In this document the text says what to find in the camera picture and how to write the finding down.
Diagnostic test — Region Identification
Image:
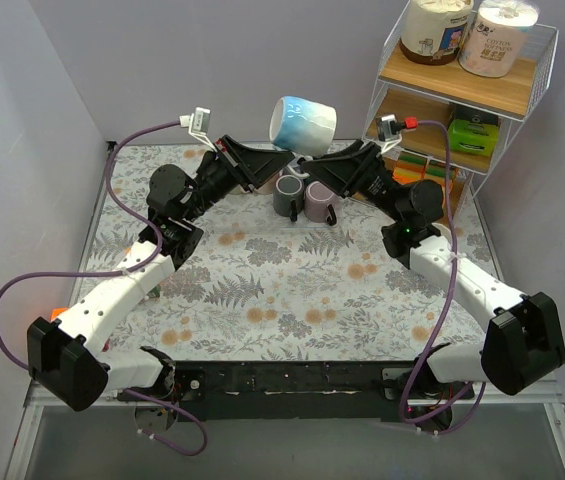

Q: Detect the grey-blue mug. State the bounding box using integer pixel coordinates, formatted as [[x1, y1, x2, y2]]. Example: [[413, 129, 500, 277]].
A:
[[433, 222, 452, 243]]

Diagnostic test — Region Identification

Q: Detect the pink mug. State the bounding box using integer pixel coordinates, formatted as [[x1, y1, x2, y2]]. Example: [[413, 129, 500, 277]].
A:
[[255, 170, 283, 195]]

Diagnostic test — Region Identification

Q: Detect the shelf sponge pack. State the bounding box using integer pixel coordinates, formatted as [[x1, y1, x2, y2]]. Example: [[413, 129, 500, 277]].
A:
[[393, 166, 423, 185], [397, 152, 427, 172], [423, 161, 457, 188]]

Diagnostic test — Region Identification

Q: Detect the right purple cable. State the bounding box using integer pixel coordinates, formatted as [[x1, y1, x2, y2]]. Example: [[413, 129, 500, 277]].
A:
[[397, 115, 488, 437]]

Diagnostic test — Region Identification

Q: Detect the brown toilet paper roll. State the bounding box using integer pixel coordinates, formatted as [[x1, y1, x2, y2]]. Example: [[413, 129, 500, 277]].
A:
[[399, 0, 474, 66]]

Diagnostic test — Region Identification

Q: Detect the dark grey mug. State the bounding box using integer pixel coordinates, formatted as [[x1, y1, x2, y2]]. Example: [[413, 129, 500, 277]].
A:
[[273, 175, 305, 222]]

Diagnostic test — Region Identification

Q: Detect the green tissue pack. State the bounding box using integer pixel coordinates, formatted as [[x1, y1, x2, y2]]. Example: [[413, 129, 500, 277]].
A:
[[448, 119, 499, 157]]

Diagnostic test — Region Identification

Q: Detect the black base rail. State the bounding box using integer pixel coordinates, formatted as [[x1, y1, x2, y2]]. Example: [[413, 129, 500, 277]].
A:
[[111, 357, 483, 436]]

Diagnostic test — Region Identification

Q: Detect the pink toilet paper roll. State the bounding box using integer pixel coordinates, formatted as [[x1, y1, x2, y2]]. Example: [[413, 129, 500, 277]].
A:
[[458, 0, 539, 78]]

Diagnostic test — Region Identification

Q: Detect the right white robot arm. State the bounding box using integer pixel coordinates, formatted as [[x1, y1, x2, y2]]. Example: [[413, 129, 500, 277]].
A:
[[302, 141, 565, 398]]

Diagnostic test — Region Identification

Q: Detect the shelf sponge pack front left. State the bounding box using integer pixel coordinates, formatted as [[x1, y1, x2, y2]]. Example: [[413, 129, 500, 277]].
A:
[[393, 166, 423, 185]]

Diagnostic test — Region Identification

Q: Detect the shelf sponge pack back right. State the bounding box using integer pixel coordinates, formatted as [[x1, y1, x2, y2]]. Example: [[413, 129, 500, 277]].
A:
[[423, 161, 457, 188]]

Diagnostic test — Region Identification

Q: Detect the yellow orange sponge pack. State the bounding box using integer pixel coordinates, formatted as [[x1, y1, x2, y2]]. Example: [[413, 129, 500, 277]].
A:
[[144, 283, 161, 300]]

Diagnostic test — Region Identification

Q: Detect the white wire wooden shelf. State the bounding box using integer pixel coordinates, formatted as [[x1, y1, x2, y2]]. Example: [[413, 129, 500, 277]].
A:
[[363, 8, 559, 213]]

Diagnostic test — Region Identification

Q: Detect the shelf sponge pack back left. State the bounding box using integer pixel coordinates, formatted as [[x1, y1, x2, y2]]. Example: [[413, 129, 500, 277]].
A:
[[397, 152, 427, 172]]

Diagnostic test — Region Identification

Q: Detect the lilac mug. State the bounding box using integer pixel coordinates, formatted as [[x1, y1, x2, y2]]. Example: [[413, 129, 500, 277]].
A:
[[304, 181, 338, 226]]

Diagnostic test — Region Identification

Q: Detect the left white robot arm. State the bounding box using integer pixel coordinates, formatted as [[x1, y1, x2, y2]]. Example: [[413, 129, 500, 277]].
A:
[[27, 135, 294, 412]]

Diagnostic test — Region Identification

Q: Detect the white and blue mug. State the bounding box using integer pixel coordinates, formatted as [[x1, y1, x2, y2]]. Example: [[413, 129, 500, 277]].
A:
[[269, 96, 337, 157]]

